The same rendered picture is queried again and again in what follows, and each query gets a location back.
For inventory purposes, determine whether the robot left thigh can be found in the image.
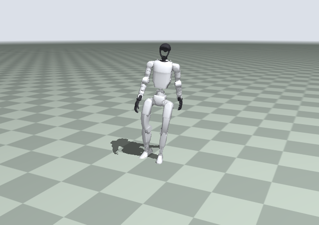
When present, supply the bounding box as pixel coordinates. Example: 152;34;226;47
160;100;174;135

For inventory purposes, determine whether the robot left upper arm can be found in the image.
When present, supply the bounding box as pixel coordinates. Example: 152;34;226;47
172;63;181;87

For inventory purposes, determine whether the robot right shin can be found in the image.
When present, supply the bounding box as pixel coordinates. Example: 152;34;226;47
142;128;152;152

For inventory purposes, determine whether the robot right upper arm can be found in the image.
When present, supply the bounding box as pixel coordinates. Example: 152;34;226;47
142;61;154;84

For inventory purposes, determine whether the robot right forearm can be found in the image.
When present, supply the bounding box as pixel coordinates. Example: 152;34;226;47
137;83;147;98

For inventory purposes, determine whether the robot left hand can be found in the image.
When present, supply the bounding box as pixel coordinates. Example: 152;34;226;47
178;97;182;110

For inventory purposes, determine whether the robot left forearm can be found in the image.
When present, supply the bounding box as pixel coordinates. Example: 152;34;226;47
176;83;182;99

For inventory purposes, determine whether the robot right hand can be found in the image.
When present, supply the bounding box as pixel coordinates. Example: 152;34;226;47
134;95;142;113

